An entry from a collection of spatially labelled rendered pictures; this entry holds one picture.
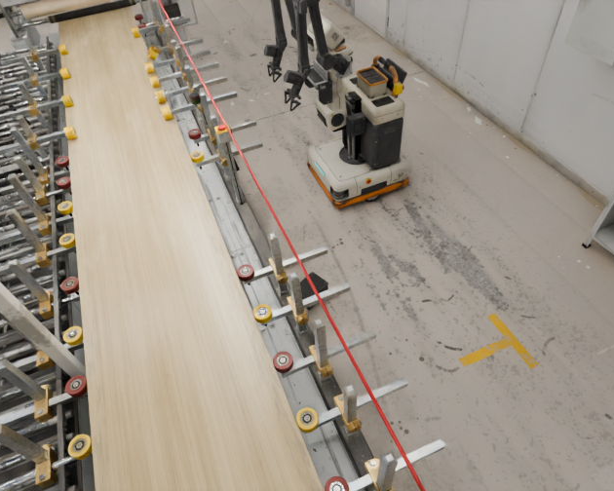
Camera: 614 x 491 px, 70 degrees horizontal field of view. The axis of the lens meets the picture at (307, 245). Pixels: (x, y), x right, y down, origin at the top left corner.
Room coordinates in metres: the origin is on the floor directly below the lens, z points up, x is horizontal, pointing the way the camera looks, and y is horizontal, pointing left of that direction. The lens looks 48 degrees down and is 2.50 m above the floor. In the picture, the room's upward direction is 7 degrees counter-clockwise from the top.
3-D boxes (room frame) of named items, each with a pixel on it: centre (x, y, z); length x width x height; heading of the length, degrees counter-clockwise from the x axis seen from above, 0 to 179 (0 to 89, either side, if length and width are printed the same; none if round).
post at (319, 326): (0.83, -0.01, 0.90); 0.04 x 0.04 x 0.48; 18
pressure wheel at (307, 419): (0.59, 0.07, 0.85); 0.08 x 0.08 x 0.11
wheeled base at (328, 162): (2.90, -0.49, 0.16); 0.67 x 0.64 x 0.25; 107
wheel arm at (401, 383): (0.65, -0.12, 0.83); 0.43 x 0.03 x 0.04; 108
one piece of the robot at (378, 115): (2.93, -0.58, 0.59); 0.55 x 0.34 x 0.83; 17
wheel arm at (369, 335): (0.89, -0.04, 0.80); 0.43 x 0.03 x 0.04; 108
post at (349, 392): (0.60, -0.09, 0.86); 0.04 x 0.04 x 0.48; 18
